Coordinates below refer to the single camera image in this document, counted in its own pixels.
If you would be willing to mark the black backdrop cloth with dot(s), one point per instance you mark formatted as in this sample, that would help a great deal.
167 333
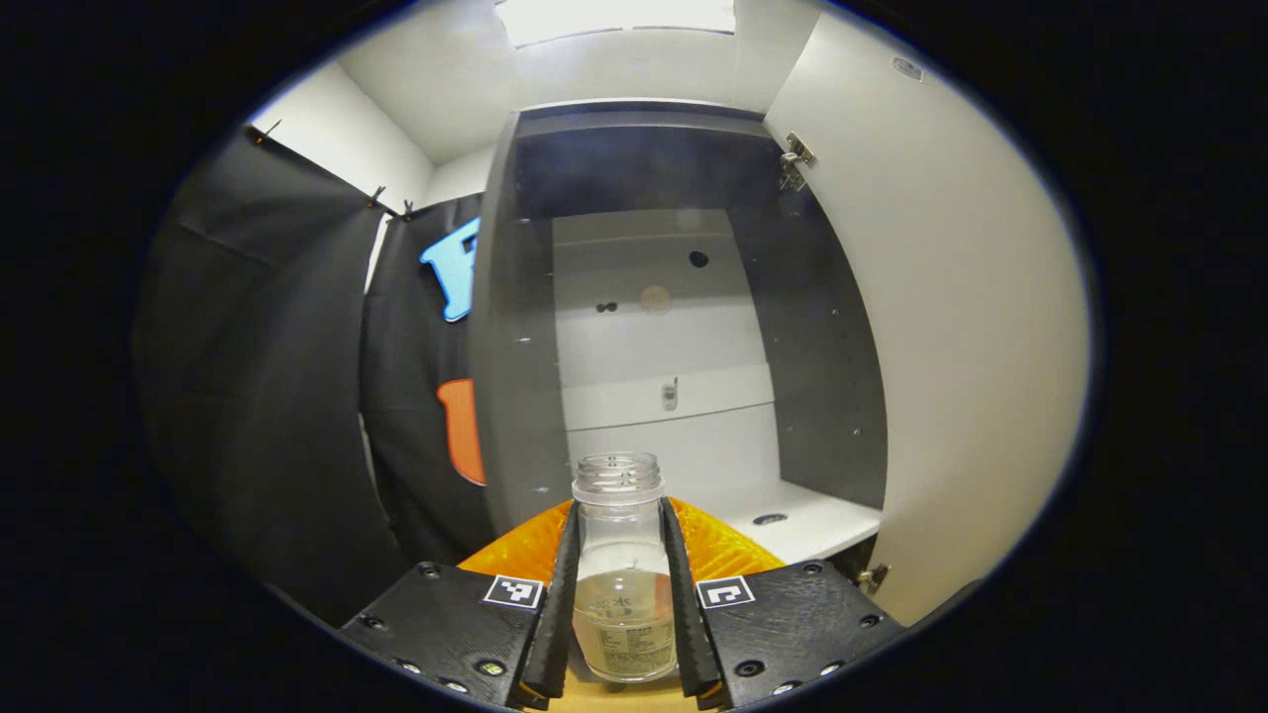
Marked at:
277 396

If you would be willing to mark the white cabinet shelf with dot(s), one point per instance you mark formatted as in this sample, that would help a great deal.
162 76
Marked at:
822 530

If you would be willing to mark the dark grey cabinet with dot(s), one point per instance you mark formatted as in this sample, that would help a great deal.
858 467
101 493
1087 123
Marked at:
515 396

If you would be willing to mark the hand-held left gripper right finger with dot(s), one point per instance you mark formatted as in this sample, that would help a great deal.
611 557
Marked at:
690 634

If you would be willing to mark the large ceiling light panel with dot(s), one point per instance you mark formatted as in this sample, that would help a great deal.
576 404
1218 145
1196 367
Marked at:
614 20

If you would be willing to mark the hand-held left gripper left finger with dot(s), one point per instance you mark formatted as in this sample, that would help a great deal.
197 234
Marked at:
555 634

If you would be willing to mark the clear plastic bottle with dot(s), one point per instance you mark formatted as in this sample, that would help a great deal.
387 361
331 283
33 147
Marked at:
624 614

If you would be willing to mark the beige cabinet door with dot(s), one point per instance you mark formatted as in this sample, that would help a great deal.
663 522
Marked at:
971 347

